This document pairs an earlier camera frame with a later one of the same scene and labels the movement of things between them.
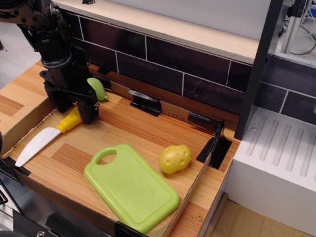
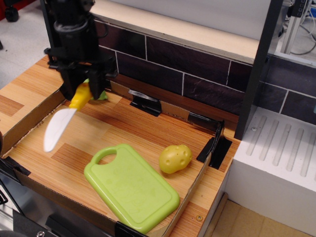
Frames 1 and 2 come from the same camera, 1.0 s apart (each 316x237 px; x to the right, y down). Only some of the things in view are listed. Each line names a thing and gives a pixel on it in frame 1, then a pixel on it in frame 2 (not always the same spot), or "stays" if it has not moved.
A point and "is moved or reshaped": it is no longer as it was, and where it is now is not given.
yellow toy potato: (173, 158) stays
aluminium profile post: (293, 30) stays
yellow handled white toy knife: (41, 138) is moved or reshaped
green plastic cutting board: (141, 196) stays
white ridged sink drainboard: (273, 171) stays
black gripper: (65, 85) -> (78, 44)
